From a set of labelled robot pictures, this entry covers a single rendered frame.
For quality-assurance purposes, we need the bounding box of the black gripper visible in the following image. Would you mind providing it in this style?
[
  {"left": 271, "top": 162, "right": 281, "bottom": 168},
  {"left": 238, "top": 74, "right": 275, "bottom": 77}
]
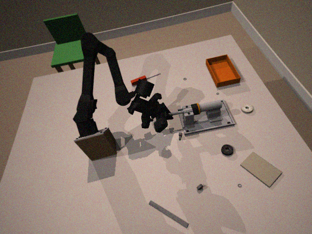
[{"left": 143, "top": 93, "right": 173, "bottom": 133}]

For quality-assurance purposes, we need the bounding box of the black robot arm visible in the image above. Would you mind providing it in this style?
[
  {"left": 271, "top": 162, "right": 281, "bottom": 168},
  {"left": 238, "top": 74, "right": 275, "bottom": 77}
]
[{"left": 73, "top": 32, "right": 154, "bottom": 138}]

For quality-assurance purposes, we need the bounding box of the black rubber ring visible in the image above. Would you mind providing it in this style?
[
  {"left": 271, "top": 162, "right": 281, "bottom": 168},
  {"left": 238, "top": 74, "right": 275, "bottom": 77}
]
[{"left": 221, "top": 144, "right": 233, "bottom": 156}]

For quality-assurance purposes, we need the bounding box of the grey flat bar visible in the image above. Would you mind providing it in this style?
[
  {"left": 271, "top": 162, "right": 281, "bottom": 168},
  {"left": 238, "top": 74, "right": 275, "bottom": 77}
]
[{"left": 149, "top": 201, "right": 188, "bottom": 228}]

